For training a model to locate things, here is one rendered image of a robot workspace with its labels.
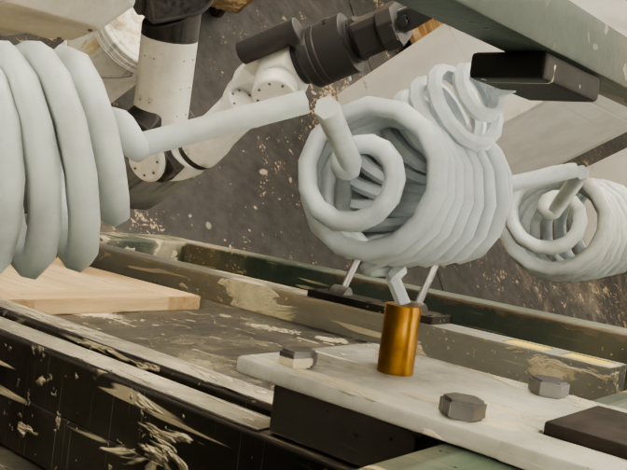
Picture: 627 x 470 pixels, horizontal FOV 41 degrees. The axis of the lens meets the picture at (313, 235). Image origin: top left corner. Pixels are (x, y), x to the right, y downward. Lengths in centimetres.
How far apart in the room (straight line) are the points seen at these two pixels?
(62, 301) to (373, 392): 73
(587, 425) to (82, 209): 19
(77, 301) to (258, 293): 28
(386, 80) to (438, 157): 362
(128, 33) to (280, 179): 108
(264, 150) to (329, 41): 239
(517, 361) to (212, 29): 295
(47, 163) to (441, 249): 18
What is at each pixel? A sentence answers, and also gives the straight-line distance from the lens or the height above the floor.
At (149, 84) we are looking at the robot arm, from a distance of 135.
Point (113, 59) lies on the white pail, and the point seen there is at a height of 32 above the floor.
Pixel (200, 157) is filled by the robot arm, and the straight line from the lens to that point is 133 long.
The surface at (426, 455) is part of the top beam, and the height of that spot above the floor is 189.
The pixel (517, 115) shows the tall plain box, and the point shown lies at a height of 87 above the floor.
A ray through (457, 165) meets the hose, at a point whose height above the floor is 191.
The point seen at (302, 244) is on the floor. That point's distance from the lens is 346.
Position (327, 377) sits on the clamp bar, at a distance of 34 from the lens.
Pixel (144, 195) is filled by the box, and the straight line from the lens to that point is 177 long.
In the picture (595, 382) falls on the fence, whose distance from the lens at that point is 93.
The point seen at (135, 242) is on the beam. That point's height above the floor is 90.
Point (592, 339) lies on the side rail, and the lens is 118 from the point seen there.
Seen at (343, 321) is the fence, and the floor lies 141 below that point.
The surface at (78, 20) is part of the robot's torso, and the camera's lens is 122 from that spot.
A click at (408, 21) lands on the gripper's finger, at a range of 118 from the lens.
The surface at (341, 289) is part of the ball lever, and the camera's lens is 111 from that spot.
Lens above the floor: 205
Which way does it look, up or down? 35 degrees down
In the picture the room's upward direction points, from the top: 61 degrees clockwise
